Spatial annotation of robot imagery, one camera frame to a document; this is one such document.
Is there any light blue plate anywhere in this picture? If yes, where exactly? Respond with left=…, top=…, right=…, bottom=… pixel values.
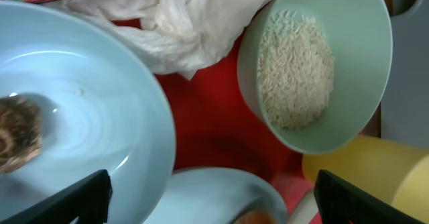
left=144, top=167, right=289, bottom=224

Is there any white paper napkin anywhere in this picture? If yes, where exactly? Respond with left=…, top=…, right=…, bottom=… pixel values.
left=47, top=0, right=271, bottom=79

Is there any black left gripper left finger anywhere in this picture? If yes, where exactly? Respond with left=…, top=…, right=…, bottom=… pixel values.
left=1, top=170, right=113, bottom=224

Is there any mint green bowl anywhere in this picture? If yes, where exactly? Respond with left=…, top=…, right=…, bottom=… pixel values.
left=237, top=0, right=393, bottom=154

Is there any orange carrot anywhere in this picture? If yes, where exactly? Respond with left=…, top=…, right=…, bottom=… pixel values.
left=233, top=210, right=276, bottom=224

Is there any red plastic tray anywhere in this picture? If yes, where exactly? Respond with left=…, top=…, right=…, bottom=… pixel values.
left=110, top=17, right=322, bottom=224

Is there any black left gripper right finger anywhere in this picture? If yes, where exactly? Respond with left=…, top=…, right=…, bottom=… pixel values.
left=314, top=170, right=423, bottom=224

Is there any grey dishwasher rack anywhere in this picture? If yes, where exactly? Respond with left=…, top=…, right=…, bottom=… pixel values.
left=381, top=0, right=428, bottom=148

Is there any light blue small bowl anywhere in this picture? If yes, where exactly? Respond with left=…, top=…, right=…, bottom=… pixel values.
left=1, top=1, right=176, bottom=223

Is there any white plastic spoon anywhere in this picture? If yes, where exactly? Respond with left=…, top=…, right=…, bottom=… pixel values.
left=288, top=190, right=318, bottom=224

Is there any white rice pile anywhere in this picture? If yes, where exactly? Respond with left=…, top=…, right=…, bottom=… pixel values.
left=257, top=10, right=334, bottom=130

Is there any brown food scrap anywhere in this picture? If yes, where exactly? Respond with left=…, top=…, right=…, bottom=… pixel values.
left=1, top=95, right=42, bottom=174

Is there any yellow plastic cup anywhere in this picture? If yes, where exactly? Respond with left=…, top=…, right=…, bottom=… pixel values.
left=302, top=135, right=428, bottom=223

